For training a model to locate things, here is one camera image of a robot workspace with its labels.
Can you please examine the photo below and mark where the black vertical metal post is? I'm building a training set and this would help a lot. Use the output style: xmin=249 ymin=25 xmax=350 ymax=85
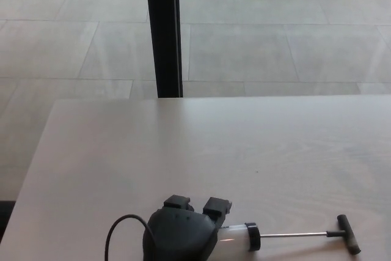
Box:
xmin=144 ymin=0 xmax=184 ymax=98

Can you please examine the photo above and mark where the white air pump black handle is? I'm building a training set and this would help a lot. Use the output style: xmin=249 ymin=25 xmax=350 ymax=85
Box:
xmin=217 ymin=214 xmax=362 ymax=256

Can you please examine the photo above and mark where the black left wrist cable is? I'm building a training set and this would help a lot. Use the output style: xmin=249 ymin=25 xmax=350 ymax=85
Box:
xmin=104 ymin=214 xmax=153 ymax=261

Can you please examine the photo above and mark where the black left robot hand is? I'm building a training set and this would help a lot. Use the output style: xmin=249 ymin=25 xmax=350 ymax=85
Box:
xmin=142 ymin=194 xmax=235 ymax=261

